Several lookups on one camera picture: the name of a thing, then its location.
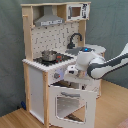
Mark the white oven door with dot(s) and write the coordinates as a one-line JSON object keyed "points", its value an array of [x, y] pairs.
{"points": [[64, 101]]}

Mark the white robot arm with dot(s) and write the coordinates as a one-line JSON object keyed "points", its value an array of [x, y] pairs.
{"points": [[90, 65]]}

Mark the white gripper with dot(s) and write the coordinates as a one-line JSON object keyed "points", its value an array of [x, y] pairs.
{"points": [[72, 74]]}

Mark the wooden toy kitchen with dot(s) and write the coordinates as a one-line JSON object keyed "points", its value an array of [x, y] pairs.
{"points": [[59, 38]]}

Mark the grey range hood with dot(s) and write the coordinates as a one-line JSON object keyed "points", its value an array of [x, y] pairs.
{"points": [[48, 18]]}

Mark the toy microwave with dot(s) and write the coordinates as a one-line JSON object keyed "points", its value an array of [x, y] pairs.
{"points": [[77, 11]]}

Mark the grey toy sink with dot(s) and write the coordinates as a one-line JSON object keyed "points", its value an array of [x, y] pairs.
{"points": [[75, 51]]}

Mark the small metal pot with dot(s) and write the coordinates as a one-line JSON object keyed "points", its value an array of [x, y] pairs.
{"points": [[49, 55]]}

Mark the black toy stovetop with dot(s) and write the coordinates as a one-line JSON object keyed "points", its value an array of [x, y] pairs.
{"points": [[58, 59]]}

